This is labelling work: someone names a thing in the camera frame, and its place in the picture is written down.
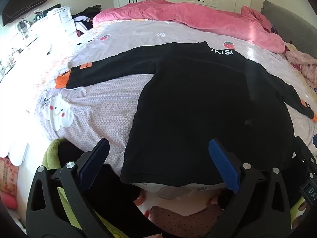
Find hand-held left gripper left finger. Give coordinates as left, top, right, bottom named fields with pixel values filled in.
left=25, top=137, right=111, bottom=238

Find white drawer cabinet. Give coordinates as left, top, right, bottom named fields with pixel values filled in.
left=32, top=5, right=76, bottom=45

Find person's dotted brown pants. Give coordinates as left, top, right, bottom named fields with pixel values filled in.
left=149, top=204, right=226, bottom=238

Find black sweater with orange patches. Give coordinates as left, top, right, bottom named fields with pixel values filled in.
left=65, top=41, right=317, bottom=185

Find person's green fleece jacket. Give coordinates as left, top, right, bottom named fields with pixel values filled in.
left=42, top=138, right=129, bottom=238

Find pile of dark clothes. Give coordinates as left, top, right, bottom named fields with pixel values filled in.
left=72, top=4, right=102, bottom=38

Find pale yellow blanket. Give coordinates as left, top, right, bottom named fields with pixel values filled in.
left=284, top=42, right=317, bottom=55

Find black flat television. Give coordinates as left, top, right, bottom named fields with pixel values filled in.
left=0, top=0, right=50, bottom=27

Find pink duvet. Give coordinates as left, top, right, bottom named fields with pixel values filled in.
left=93, top=0, right=285, bottom=54

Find pink printed cloth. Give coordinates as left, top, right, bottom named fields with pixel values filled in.
left=0, top=156, right=20, bottom=212

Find pink fluffy garment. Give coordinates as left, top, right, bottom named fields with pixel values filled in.
left=286, top=50, right=317, bottom=88

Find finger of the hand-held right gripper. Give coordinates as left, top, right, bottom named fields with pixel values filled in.
left=293, top=136, right=316, bottom=164

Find lilac printed bed sheet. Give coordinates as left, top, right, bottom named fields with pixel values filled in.
left=0, top=18, right=317, bottom=194

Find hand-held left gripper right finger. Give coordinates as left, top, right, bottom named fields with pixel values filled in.
left=205, top=139, right=292, bottom=238

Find grey quilted headboard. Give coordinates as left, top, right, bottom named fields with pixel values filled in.
left=260, top=0, right=317, bottom=60

